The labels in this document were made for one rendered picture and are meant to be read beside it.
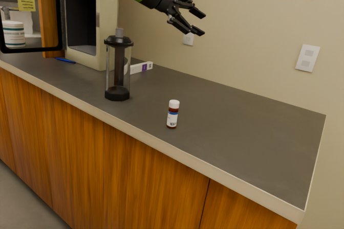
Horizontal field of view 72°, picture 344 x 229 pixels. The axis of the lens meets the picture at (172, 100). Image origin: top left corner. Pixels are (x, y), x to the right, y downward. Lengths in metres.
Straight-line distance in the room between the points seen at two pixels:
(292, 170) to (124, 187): 0.60
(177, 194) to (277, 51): 0.81
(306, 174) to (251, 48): 0.73
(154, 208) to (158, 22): 1.09
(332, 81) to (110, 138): 0.97
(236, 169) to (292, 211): 0.15
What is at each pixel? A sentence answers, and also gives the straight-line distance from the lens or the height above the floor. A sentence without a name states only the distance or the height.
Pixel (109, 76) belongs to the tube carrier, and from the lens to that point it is 0.93.
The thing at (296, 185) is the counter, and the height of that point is 0.94.
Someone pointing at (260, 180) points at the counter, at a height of 0.94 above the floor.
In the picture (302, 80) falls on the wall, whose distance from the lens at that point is 1.26.
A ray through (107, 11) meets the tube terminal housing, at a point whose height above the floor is 1.24.
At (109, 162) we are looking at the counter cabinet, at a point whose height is 0.71.
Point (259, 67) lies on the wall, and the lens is 1.29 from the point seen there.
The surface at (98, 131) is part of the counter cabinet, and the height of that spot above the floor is 0.82.
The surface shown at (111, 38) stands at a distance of 0.90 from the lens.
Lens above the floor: 1.32
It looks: 22 degrees down
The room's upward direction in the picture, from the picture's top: 7 degrees clockwise
